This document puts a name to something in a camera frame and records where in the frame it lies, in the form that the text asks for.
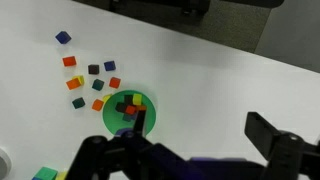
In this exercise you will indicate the yellow block behind orange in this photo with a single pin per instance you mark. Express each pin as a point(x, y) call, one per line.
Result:
point(80, 78)

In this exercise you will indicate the dark green block middle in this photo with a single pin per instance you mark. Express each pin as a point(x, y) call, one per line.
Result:
point(98, 84)

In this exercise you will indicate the dark green block lower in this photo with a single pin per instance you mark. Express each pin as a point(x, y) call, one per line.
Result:
point(78, 103)

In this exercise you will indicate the yellow block at bowl rim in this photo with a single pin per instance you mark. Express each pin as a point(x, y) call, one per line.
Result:
point(106, 97)

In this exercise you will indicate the orange block beside yellow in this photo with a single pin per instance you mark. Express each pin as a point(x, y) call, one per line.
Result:
point(73, 84)

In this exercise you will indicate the yellow block in bowl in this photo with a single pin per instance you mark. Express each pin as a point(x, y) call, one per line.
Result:
point(137, 99)

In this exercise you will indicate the orange-red block upper left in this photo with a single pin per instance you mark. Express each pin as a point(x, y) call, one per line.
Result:
point(69, 61)

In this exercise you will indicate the pile of colourful toy blocks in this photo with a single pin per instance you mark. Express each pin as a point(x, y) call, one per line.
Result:
point(45, 173)

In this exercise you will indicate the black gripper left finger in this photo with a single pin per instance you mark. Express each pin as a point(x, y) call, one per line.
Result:
point(139, 126)

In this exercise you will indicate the dark maroon block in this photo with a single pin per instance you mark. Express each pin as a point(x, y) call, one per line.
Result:
point(93, 69)

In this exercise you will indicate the blue block far left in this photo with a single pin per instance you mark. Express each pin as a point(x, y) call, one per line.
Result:
point(63, 37)

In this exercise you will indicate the dark green block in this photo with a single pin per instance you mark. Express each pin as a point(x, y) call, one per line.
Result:
point(78, 103)
point(98, 84)

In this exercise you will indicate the green plastic bowl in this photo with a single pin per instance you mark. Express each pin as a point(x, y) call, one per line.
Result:
point(115, 120)

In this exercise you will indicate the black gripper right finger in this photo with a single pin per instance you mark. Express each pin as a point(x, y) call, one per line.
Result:
point(261, 133)

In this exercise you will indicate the blue block near maroon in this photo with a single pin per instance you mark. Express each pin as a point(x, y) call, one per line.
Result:
point(109, 65)

